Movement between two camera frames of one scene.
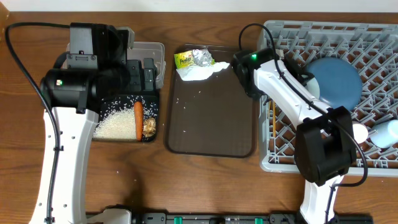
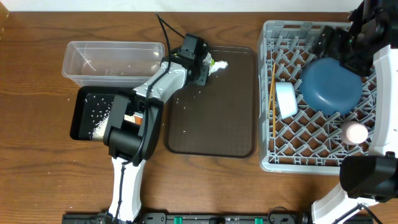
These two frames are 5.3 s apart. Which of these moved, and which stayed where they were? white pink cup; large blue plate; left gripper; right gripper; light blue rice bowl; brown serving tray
Moved: left gripper; right gripper; light blue rice bowl
Stayed: white pink cup; large blue plate; brown serving tray
